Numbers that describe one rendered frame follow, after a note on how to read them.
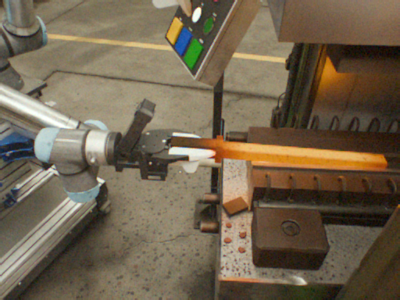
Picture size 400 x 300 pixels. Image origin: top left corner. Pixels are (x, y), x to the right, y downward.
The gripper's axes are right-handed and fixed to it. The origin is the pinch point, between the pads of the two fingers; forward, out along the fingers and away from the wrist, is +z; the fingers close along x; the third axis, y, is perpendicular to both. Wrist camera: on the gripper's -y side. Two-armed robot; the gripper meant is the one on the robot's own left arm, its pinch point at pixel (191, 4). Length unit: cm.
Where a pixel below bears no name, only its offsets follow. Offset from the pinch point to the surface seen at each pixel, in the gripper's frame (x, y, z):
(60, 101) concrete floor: -149, 169, 54
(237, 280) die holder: 36, 6, 35
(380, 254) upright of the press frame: 40, -17, 28
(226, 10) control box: -29.0, -1.4, 12.3
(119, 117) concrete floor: -130, 120, 79
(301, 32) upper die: 21.8, -15.9, 4.0
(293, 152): 14.6, -8.4, 30.2
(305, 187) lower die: 21.5, -8.9, 33.2
